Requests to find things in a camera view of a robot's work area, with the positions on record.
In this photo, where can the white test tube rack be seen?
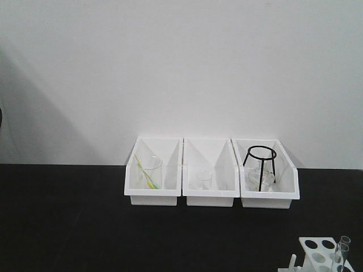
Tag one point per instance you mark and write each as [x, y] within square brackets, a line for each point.
[319, 252]

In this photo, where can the white middle storage bin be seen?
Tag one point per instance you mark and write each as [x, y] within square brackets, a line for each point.
[216, 156]

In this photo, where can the small glass beaker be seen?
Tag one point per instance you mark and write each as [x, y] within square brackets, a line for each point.
[204, 180]

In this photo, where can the large glass beaker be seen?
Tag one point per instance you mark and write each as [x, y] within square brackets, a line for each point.
[153, 173]

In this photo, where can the white right storage bin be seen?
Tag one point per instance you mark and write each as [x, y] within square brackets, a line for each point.
[286, 187]

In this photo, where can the white left storage bin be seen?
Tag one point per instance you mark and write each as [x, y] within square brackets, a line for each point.
[154, 172]

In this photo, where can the clear glass flask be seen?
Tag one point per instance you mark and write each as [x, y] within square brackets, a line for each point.
[260, 182]

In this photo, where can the black wire tripod stand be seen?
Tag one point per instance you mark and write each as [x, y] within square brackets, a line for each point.
[262, 159]

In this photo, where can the white storage bin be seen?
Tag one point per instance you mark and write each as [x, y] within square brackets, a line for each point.
[216, 156]
[286, 187]
[154, 172]

